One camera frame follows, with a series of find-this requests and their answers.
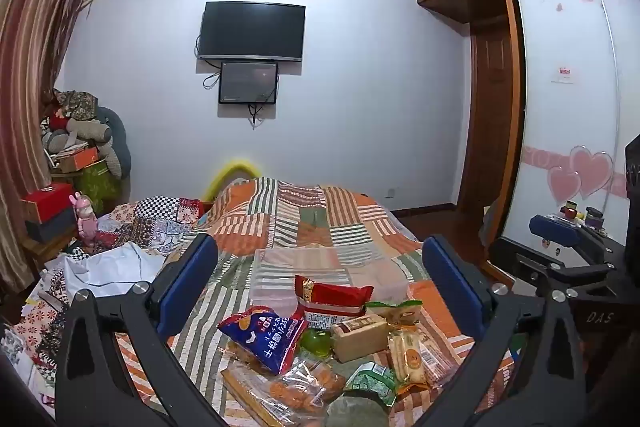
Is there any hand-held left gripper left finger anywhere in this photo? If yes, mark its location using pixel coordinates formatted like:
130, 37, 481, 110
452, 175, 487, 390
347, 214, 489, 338
54, 233, 227, 427

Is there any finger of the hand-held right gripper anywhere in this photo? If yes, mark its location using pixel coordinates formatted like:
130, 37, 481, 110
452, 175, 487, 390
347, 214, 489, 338
530, 213, 626, 260
487, 237, 623, 290

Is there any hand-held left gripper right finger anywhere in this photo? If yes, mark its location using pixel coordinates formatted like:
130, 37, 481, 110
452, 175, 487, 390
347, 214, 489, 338
421, 234, 588, 427

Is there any yellow cracker packet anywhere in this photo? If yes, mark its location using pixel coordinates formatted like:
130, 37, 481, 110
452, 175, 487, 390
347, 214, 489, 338
387, 327, 453, 390

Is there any blue chip packet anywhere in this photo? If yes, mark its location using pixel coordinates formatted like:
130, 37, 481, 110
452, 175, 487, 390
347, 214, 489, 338
217, 306, 308, 376

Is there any clear plastic storage box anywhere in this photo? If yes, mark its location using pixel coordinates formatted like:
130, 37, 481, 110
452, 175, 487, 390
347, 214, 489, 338
248, 244, 411, 315

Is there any brown biscuit packet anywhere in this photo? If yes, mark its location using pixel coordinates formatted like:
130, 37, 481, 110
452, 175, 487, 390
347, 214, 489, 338
331, 313, 391, 363

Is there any red snack packet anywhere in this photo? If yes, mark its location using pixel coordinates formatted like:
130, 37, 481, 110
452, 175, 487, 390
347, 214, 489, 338
294, 274, 375, 330

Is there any green pea packet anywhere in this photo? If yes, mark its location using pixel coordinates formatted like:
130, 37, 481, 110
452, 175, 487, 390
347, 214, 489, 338
345, 362, 398, 408

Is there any clear packet of orange cookies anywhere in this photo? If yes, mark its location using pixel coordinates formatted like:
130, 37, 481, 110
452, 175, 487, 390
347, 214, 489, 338
220, 354, 348, 427

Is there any grey cloth bundle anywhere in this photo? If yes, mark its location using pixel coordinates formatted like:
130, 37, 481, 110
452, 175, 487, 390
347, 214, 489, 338
482, 197, 506, 248

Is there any white plastic bag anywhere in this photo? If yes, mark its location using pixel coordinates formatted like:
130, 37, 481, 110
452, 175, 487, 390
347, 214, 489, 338
47, 241, 168, 303

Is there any checkered patchwork quilt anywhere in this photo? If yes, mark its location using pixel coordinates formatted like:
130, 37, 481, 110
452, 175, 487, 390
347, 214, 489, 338
0, 196, 216, 408

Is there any pink rabbit toy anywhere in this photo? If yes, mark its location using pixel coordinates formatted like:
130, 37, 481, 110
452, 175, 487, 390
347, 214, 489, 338
72, 191, 101, 250

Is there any white sliding door with hearts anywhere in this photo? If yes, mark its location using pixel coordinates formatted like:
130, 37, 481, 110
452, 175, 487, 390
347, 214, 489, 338
500, 0, 640, 248

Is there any yellow curved cushion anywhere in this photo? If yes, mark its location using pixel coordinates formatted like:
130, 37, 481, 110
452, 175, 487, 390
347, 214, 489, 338
202, 157, 261, 202

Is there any green gift bag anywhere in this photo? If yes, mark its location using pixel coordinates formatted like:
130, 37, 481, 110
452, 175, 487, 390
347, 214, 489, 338
75, 158, 123, 215

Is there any brown wooden door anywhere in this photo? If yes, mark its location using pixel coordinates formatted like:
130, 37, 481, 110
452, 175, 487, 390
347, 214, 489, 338
460, 19, 511, 210

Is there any wooden nightstand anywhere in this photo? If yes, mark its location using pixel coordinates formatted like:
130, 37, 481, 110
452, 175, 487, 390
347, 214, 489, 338
20, 232, 81, 278

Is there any grey box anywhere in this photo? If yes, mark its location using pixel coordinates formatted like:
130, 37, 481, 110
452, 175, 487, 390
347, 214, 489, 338
24, 207, 78, 244

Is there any striped patchwork blanket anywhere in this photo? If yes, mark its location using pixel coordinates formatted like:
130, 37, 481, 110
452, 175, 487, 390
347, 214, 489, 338
115, 177, 516, 427

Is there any red box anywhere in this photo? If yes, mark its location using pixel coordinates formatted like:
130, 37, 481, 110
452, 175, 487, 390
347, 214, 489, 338
20, 184, 76, 225

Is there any orange shoebox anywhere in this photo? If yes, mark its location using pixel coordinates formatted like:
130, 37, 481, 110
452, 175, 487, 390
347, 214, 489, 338
52, 146, 101, 174

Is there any grey plush toy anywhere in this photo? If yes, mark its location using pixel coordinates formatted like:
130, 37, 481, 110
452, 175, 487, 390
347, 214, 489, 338
42, 104, 113, 152

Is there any patterned folded cloth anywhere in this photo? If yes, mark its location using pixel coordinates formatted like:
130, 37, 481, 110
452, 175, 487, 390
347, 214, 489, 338
52, 89, 98, 118

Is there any striped brown curtain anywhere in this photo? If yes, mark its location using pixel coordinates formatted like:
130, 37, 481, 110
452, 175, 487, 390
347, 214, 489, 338
0, 0, 101, 293

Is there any small black wall monitor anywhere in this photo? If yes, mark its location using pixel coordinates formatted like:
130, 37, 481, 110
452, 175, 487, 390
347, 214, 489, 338
218, 61, 279, 105

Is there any black wall television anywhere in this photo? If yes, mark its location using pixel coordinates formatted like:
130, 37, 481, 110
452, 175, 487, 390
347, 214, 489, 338
196, 0, 307, 62

